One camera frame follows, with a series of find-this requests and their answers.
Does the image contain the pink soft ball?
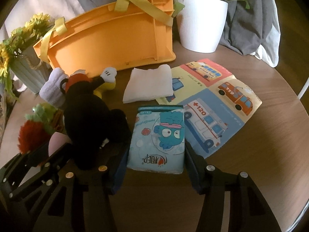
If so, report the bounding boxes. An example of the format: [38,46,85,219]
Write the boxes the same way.
[48,132,71,156]

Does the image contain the lavender rolled towel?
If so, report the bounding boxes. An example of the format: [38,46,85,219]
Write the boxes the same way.
[39,68,68,108]

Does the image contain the grey ribbed metal vase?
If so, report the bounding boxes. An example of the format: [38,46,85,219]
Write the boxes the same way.
[10,46,51,94]

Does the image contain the green frog plush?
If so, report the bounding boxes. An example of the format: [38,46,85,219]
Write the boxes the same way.
[25,103,64,134]

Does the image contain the yellow artificial sunflowers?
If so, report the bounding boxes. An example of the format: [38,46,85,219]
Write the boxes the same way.
[1,13,51,97]

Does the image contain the patterned rug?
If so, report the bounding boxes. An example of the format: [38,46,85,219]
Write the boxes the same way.
[0,84,11,143]

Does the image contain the blue cartoon tissue pack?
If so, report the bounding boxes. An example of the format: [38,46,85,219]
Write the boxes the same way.
[127,105,185,174]

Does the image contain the white cloth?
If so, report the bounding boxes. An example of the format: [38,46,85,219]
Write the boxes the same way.
[123,64,173,104]

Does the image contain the red fluffy plush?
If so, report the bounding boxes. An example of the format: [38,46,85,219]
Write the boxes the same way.
[18,120,51,154]

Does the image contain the black mouse plush toy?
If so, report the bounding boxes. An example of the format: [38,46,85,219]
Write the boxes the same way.
[60,67,131,170]

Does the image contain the orange plastic storage basket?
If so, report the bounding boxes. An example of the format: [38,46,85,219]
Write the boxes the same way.
[34,0,175,77]

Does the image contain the white plant pot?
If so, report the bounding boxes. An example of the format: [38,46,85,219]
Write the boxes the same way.
[177,0,228,53]

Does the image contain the colourful vehicle cloth book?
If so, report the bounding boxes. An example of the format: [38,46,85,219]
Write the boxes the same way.
[157,59,262,158]

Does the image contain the white chair leg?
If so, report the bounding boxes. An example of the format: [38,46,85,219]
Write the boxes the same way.
[297,77,309,99]

